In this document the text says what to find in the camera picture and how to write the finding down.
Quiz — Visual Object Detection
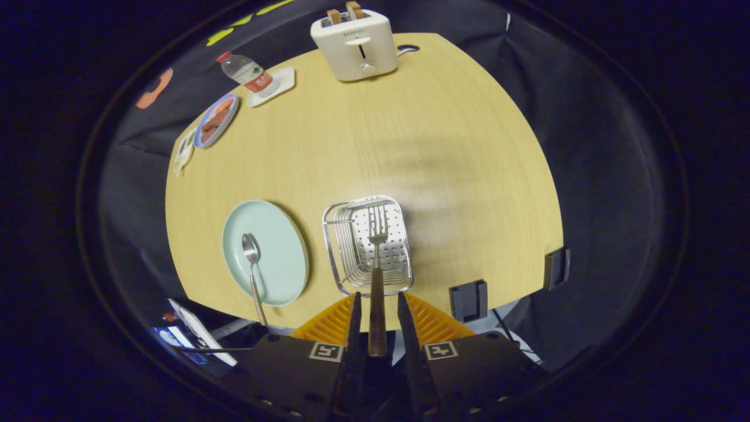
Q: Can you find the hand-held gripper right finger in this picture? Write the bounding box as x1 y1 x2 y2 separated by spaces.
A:
397 291 543 422

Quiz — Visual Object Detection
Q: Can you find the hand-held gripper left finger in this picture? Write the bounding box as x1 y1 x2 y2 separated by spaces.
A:
231 292 367 422

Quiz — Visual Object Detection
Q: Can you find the wooden handled metal fork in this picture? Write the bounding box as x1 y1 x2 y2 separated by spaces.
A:
367 204 390 358

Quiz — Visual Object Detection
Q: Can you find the wooden handled metal spoon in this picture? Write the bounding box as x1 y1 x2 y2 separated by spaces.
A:
242 233 269 327

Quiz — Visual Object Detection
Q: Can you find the black table edge clamp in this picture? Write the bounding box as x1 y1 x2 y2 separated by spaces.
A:
449 280 489 323
543 247 571 291

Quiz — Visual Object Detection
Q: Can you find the pale green plate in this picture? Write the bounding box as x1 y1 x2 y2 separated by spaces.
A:
221 199 310 307

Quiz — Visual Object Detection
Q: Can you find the white flat board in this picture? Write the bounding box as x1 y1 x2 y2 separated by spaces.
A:
168 298 238 367

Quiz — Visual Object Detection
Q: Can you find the lit tablet screen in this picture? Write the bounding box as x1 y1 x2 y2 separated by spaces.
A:
154 326 209 365

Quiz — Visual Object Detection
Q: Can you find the blue rimmed plate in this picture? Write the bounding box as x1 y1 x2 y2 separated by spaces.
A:
193 93 240 149

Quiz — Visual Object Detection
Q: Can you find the orange and brown food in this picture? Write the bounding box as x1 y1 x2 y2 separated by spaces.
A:
201 98 234 141

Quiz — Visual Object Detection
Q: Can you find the white square coaster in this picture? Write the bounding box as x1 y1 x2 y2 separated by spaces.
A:
247 66 296 108

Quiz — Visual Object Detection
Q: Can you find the clear plastic water bottle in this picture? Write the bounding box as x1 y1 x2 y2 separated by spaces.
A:
216 52 281 97

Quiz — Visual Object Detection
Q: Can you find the white toaster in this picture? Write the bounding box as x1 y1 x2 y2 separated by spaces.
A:
310 9 399 82

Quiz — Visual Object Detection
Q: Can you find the metal wire basket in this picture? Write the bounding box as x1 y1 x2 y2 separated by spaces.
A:
322 195 414 297

